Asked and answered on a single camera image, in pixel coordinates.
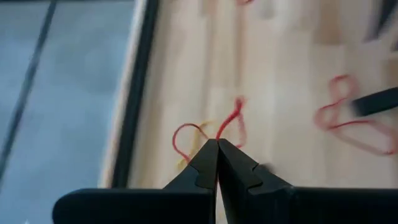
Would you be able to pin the yellow rubber band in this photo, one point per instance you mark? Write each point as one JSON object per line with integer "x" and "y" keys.
{"x": 194, "y": 146}

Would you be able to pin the black metal table frame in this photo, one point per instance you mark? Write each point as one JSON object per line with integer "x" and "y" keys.
{"x": 136, "y": 93}

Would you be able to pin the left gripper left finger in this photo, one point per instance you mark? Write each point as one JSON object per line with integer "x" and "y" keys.
{"x": 171, "y": 205}

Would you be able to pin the red rubber band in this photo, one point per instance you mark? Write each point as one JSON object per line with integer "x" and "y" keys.
{"x": 244, "y": 2}
{"x": 318, "y": 118}
{"x": 231, "y": 116}

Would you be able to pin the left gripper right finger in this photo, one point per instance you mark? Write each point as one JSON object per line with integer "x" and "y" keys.
{"x": 280, "y": 205}

